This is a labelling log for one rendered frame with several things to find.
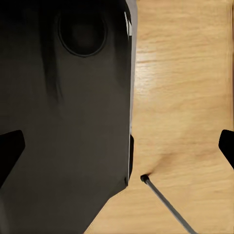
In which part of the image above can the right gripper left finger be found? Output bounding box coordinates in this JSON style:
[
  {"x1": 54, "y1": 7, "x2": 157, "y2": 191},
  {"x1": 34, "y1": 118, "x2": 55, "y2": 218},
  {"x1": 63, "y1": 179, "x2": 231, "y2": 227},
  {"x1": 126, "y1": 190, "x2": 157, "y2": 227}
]
[{"x1": 0, "y1": 130, "x2": 25, "y2": 188}]

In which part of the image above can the camera tripod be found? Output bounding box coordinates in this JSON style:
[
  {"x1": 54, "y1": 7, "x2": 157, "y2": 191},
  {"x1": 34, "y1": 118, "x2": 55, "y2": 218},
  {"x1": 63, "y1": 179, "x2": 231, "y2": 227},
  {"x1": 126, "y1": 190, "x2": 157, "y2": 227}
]
[{"x1": 140, "y1": 175, "x2": 196, "y2": 234}]

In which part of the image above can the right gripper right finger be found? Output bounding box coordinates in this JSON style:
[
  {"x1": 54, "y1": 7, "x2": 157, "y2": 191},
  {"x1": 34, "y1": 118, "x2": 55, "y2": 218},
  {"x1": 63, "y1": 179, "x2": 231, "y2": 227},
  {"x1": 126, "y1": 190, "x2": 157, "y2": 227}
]
[{"x1": 218, "y1": 130, "x2": 234, "y2": 169}]

